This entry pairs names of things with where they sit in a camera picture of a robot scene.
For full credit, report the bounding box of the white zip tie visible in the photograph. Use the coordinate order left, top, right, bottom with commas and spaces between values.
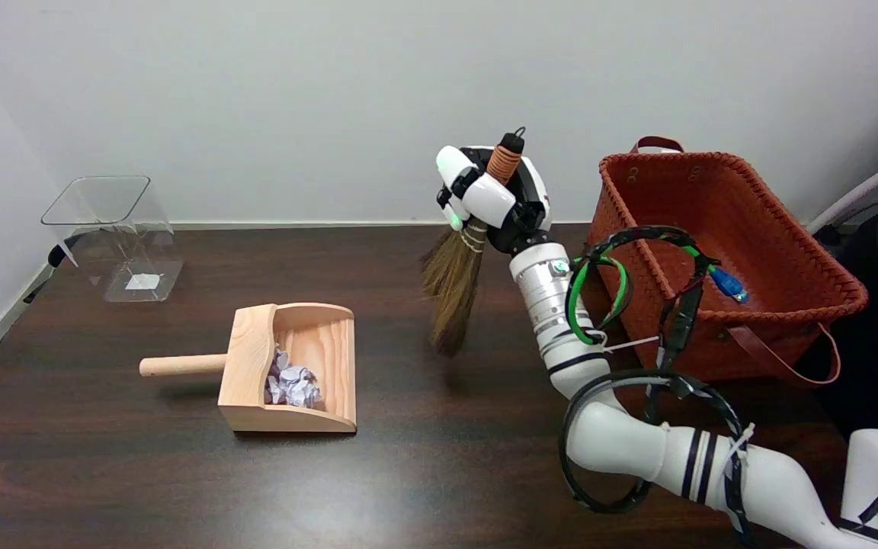
603, 335, 661, 353

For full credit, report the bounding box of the white curved chair tube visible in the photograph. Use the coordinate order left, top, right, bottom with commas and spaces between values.
806, 145, 878, 236

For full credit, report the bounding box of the red-brown woven basket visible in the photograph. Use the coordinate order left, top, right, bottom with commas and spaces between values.
586, 136, 869, 386

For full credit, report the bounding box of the black clamp object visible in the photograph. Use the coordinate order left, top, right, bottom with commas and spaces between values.
24, 242, 80, 303

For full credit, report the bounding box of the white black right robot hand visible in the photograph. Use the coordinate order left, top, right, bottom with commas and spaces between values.
435, 143, 553, 254

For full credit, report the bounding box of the large crumpled silver paper ball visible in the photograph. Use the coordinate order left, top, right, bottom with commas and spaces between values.
265, 366, 323, 409

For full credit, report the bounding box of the black cable with coloured wires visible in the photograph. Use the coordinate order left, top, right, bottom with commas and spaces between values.
582, 226, 720, 376

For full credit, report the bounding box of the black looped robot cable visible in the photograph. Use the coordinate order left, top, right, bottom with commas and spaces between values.
559, 370, 754, 549

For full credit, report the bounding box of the green robot cable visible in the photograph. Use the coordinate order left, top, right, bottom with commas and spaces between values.
566, 255, 630, 345

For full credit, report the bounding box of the small straw hand broom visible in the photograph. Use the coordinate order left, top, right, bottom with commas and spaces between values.
421, 127, 527, 358

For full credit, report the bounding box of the blue cable connector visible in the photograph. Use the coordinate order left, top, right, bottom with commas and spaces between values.
710, 265, 749, 304

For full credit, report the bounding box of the clear plastic container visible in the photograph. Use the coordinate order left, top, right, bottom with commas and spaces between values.
40, 175, 184, 303

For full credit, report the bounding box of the wooden dustpan with handle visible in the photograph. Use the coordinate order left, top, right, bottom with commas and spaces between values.
139, 303, 357, 434

